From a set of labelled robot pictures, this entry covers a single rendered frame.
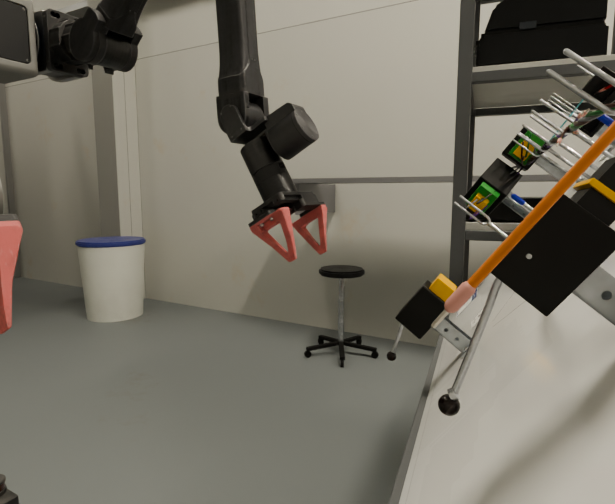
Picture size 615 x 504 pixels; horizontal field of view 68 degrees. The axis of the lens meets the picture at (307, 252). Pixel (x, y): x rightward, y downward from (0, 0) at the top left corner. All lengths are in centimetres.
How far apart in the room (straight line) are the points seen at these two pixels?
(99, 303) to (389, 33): 322
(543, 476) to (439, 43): 337
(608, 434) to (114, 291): 420
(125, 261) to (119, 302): 37
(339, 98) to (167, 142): 190
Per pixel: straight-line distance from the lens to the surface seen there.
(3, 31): 113
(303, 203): 72
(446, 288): 63
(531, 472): 31
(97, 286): 437
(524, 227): 17
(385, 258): 356
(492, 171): 102
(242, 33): 80
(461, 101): 128
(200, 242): 457
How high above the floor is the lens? 114
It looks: 8 degrees down
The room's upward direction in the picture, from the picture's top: straight up
